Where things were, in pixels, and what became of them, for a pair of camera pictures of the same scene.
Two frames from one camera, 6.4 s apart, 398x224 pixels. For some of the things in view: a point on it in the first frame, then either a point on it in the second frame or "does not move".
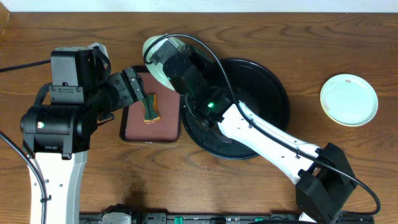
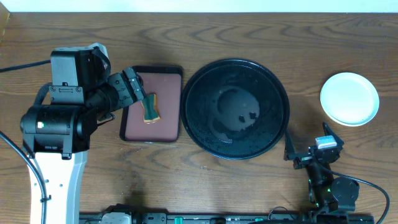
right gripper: (206, 68) → (303, 159)
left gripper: (133, 88) does not move
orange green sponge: (150, 104) does not move
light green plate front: (157, 71) → (349, 99)
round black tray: (255, 86) does not move
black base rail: (222, 218) does not move
